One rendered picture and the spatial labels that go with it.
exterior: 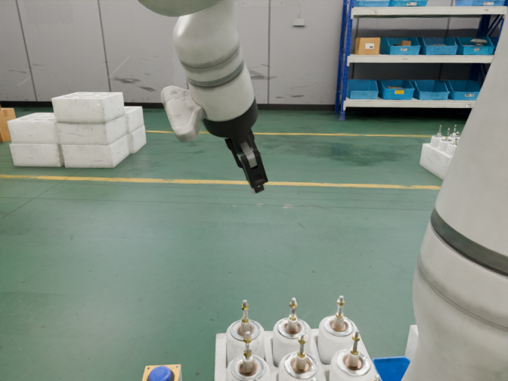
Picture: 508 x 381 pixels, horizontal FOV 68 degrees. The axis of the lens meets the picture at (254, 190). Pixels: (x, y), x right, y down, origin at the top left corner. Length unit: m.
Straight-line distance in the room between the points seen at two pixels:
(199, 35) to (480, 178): 0.29
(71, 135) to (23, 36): 3.76
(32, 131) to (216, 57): 3.09
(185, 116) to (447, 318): 0.34
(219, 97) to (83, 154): 2.86
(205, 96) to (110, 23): 5.81
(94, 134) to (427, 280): 3.04
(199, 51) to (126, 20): 5.75
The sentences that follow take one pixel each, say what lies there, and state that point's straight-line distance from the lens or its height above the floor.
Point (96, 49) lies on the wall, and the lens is 6.34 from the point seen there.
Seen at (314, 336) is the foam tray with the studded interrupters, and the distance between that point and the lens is 1.11.
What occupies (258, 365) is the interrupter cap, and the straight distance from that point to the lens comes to 0.92.
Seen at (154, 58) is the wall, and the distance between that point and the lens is 6.02.
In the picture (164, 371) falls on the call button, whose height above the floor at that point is 0.33.
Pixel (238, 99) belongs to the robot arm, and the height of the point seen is 0.86.
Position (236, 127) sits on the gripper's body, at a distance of 0.48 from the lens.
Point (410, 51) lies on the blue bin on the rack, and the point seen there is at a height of 0.83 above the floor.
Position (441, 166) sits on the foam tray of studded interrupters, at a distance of 3.07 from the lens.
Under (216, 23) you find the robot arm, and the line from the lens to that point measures 0.42.
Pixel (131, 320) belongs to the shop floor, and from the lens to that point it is 1.49.
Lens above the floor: 0.92
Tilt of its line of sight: 21 degrees down
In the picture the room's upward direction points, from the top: straight up
